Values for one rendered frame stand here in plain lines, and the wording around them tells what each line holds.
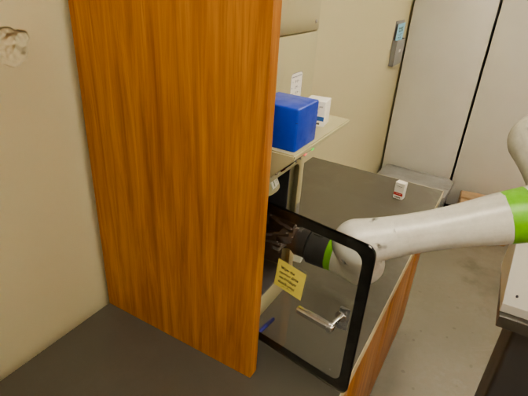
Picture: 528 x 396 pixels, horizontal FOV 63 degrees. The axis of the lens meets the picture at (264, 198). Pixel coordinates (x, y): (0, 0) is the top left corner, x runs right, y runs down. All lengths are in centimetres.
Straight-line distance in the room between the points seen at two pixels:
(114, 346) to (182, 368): 20
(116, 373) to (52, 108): 65
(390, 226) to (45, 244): 82
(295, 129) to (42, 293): 77
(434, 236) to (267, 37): 53
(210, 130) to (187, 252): 32
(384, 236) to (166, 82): 55
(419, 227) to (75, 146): 82
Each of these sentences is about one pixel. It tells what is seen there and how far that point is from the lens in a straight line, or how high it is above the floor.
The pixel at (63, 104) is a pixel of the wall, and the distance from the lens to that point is 112.
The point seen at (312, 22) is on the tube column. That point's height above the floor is 173.
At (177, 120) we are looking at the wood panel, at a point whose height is 155.
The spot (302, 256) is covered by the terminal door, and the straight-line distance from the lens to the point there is 94.
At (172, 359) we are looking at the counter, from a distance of 121.
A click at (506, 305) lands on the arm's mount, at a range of 156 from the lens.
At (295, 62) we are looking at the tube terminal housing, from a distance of 106.
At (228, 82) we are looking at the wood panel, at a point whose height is 165.
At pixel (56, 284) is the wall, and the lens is 128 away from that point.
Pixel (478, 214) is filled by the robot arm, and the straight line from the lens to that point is 98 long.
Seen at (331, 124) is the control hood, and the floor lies 151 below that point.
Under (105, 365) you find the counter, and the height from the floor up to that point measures 94.
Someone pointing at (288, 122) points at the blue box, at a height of 157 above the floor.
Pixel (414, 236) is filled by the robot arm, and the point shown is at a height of 136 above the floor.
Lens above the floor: 183
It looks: 28 degrees down
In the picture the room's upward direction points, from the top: 4 degrees clockwise
